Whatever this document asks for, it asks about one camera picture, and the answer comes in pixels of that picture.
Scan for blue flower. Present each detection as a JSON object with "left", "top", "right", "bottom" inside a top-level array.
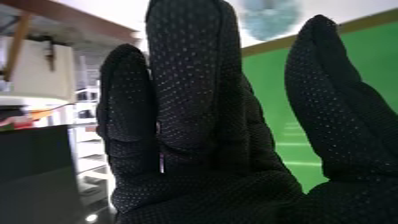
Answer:
[{"left": 240, "top": 0, "right": 302, "bottom": 42}]

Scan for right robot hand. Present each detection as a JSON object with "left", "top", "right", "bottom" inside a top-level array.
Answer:
[{"left": 94, "top": 0, "right": 398, "bottom": 224}]

